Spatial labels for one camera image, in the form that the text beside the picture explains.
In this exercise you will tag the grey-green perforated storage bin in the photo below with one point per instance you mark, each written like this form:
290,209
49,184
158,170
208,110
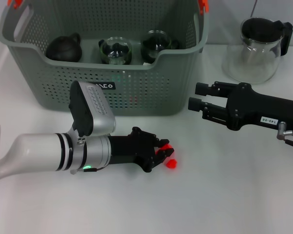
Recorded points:
175,97

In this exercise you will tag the glass teapot with black lid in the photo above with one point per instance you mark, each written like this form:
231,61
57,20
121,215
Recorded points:
258,29

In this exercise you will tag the red rectangular building brick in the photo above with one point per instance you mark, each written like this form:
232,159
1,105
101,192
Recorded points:
166,147

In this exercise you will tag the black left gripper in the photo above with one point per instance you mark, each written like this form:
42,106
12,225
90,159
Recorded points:
129,151

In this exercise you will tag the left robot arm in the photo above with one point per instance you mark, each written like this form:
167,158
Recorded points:
39,153

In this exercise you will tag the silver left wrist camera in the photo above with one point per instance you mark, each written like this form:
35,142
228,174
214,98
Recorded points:
97,109

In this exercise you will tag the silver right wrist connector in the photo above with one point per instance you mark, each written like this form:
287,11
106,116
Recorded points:
281,132

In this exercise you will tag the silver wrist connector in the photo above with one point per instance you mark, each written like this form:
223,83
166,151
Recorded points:
281,132
73,171

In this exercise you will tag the small red round-top brick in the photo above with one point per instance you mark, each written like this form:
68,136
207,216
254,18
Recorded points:
172,164

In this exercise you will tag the dark clay teapot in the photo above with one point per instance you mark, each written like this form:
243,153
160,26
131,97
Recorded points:
63,50

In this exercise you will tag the glass teacup with black sleeve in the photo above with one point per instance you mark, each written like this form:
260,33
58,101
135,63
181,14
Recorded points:
116,52
153,46

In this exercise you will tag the small white building brick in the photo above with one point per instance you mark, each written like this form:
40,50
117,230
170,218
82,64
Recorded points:
146,64

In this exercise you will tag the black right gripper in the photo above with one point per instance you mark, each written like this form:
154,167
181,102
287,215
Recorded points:
258,112

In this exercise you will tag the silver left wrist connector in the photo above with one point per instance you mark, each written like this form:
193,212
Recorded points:
73,171

